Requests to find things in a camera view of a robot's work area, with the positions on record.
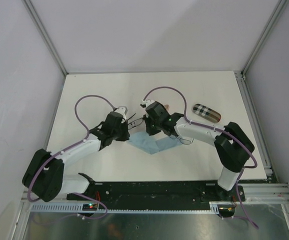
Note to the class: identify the controller board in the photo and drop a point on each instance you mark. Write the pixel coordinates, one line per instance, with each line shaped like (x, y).
(90, 206)
(226, 211)

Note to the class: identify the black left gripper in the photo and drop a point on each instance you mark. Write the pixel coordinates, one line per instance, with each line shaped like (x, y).
(126, 135)

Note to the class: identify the blue cleaning cloth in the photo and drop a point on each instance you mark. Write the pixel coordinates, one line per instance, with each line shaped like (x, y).
(141, 140)

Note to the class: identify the black frame glasses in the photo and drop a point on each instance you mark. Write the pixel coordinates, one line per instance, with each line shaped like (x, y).
(134, 122)

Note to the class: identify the pink glasses case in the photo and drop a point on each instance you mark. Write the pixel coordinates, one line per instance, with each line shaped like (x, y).
(167, 107)

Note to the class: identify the right aluminium frame post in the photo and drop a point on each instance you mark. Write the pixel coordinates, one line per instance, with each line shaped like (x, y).
(265, 34)

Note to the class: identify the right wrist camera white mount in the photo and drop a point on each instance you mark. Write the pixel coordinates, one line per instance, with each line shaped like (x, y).
(145, 103)

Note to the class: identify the aluminium frame post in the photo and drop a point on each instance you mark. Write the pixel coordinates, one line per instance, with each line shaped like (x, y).
(32, 12)
(265, 34)

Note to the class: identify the right controller board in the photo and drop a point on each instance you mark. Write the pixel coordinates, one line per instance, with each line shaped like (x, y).
(226, 211)

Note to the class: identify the grey slotted cable duct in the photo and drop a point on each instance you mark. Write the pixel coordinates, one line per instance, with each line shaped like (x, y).
(77, 207)

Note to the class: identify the left aluminium frame post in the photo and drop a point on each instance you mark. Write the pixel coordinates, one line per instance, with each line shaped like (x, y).
(32, 12)

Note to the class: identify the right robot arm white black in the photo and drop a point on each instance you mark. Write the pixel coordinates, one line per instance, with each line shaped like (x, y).
(232, 145)

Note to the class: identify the plaid glasses case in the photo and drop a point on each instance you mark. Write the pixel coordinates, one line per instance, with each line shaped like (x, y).
(206, 113)

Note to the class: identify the thin wire frame glasses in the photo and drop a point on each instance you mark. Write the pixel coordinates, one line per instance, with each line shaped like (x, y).
(182, 140)

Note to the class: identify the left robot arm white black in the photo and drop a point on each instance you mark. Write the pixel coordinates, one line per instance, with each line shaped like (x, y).
(45, 175)

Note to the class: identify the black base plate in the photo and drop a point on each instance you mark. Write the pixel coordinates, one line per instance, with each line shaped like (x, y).
(162, 195)

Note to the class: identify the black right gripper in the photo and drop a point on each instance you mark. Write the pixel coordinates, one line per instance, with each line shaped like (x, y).
(151, 131)

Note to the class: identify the left controller board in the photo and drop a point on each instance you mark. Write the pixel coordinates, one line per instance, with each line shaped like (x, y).
(90, 206)

